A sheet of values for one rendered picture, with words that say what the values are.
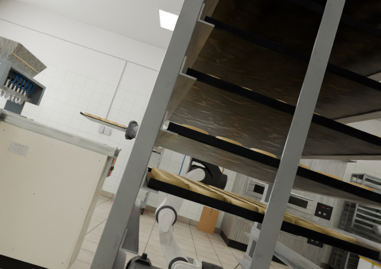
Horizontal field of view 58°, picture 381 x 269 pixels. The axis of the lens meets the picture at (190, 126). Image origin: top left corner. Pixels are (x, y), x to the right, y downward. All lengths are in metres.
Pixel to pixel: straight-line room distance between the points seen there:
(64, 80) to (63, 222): 4.92
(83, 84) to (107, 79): 0.46
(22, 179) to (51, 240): 0.42
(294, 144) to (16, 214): 2.03
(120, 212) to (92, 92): 6.33
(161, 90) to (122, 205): 0.18
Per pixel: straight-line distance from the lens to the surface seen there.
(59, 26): 7.36
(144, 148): 0.51
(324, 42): 0.62
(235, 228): 5.62
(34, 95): 2.89
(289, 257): 0.95
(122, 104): 6.66
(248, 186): 5.57
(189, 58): 0.73
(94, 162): 2.26
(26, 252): 2.42
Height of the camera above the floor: 0.90
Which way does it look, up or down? 7 degrees up
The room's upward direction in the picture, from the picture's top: 18 degrees clockwise
